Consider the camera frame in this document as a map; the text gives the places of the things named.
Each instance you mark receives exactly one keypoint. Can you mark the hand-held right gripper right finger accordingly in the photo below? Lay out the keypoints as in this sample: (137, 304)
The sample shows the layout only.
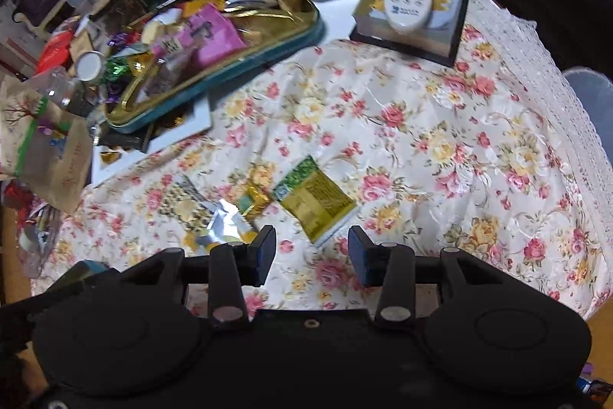
(362, 258)

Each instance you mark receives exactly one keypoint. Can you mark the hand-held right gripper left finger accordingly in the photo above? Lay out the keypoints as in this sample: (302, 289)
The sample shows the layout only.
(262, 255)

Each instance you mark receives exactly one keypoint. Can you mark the green and gold foil packet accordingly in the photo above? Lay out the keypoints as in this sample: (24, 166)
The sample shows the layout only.
(313, 198)

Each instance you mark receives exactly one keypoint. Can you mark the yellow and silver snack packet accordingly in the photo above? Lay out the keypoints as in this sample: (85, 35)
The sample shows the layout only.
(222, 224)

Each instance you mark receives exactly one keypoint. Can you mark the small gold green candy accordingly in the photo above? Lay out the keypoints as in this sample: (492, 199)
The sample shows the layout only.
(254, 200)

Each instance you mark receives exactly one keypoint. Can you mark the gold brown patterned snack packet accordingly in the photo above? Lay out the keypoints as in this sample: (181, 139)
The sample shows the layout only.
(184, 200)

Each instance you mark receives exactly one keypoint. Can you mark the white rectangular tray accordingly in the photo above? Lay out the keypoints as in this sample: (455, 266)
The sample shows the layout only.
(177, 128)

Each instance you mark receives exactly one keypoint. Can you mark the teal tin full of candies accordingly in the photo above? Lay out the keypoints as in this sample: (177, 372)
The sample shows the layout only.
(268, 40)

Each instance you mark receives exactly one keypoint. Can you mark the pink snack packet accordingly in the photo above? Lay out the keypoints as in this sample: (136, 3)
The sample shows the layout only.
(215, 35)

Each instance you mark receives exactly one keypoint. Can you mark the brown kraft paper bag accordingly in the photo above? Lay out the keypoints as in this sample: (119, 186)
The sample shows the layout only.
(52, 155)

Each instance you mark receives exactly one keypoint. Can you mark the glass plate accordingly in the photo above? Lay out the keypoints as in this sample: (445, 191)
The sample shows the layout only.
(28, 236)

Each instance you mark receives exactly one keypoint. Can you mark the small clear glass jar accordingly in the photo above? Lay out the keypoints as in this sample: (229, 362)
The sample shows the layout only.
(72, 88)

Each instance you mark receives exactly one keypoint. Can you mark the yellow printed box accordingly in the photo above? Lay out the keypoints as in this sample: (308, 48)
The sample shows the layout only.
(445, 1)

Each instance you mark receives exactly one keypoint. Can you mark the pale blue plastic stool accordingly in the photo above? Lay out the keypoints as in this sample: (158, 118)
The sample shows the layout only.
(591, 95)

